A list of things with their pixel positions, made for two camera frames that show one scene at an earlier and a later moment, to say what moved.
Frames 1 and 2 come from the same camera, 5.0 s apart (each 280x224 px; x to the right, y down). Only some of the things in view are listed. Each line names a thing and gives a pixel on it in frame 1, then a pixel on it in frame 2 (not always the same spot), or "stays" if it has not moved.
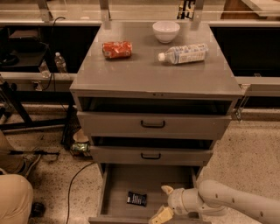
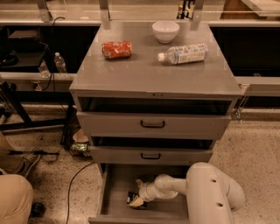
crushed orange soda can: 117,49 stays
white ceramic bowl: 165,31 stays
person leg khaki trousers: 16,191 stays
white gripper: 177,200 -> 145,192
